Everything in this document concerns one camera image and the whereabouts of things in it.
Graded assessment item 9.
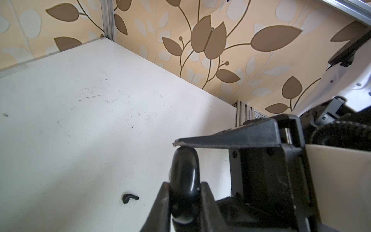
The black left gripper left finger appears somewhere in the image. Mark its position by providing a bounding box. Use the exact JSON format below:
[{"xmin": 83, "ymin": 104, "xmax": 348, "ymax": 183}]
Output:
[{"xmin": 140, "ymin": 182, "xmax": 171, "ymax": 232}]

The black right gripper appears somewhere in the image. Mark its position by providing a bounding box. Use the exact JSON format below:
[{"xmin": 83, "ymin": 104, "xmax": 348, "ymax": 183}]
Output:
[{"xmin": 173, "ymin": 114, "xmax": 320, "ymax": 232}]

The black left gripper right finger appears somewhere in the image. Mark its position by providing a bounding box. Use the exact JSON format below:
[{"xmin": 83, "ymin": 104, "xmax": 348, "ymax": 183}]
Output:
[{"xmin": 200, "ymin": 182, "xmax": 230, "ymax": 232}]

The black earbud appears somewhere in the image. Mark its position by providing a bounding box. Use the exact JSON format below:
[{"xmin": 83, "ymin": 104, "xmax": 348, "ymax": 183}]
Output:
[{"xmin": 122, "ymin": 193, "xmax": 140, "ymax": 204}]

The black round charging case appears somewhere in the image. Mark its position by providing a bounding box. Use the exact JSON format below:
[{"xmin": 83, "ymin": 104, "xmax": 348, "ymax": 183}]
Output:
[{"xmin": 170, "ymin": 147, "xmax": 200, "ymax": 225}]

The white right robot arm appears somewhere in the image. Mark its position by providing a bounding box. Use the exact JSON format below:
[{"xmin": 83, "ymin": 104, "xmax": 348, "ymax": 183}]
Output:
[{"xmin": 142, "ymin": 29, "xmax": 371, "ymax": 232}]

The aluminium frame post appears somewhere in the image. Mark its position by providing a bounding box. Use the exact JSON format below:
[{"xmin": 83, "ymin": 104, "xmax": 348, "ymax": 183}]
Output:
[{"xmin": 100, "ymin": 0, "xmax": 115, "ymax": 42}]

